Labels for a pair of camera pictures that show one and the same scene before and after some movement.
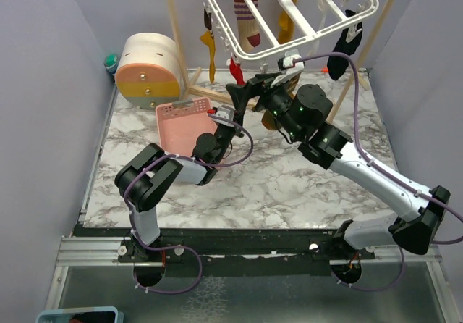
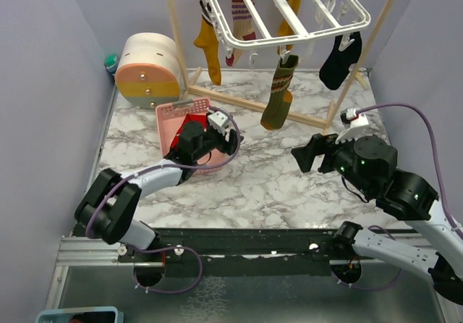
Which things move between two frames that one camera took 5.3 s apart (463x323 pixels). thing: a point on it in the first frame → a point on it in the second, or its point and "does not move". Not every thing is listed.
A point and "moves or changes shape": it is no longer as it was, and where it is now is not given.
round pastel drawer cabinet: x=148 y=74 does not move
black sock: x=337 y=65 moves or changes shape
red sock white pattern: x=236 y=71 → x=189 y=118
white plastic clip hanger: x=256 y=14 moves or changes shape
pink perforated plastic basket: x=181 y=123 does not move
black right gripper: x=241 y=94 → x=318 y=144
